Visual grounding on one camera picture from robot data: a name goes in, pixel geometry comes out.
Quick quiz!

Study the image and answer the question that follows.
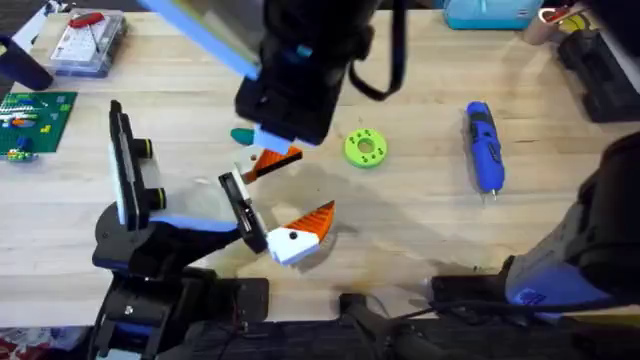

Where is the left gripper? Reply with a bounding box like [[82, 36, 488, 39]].
[[133, 137, 336, 267]]

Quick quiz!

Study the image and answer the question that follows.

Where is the black left wrist plate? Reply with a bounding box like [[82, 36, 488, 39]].
[[108, 99, 137, 232]]

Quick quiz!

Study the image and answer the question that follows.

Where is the black case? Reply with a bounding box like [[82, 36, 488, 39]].
[[557, 29, 640, 124]]

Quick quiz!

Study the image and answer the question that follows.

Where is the green disc with holes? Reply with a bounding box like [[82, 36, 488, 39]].
[[343, 128, 389, 170]]

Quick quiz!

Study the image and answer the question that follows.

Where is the green board with toy blocks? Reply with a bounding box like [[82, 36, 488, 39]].
[[0, 91, 79, 164]]

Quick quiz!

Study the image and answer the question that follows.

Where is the clear plastic tool box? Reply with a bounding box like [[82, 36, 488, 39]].
[[48, 8, 127, 79]]

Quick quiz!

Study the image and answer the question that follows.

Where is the dark blue cylinder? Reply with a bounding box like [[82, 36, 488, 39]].
[[0, 34, 54, 92]]

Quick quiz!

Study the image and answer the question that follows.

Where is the beige tape roll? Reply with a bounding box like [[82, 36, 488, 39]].
[[522, 4, 572, 46]]

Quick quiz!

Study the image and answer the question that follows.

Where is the light blue case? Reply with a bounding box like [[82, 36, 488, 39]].
[[442, 0, 544, 31]]

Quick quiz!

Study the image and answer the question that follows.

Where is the blue electric screwdriver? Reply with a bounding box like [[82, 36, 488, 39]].
[[463, 101, 506, 202]]

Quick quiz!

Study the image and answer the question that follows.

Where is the teal toy vegetable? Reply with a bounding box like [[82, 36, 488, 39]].
[[230, 127, 257, 147]]

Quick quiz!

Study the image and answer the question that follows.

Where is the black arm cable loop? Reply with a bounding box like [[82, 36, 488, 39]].
[[348, 0, 407, 102]]

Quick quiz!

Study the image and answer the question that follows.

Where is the orange ribbed wedge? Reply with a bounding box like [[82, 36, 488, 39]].
[[242, 145, 304, 184]]

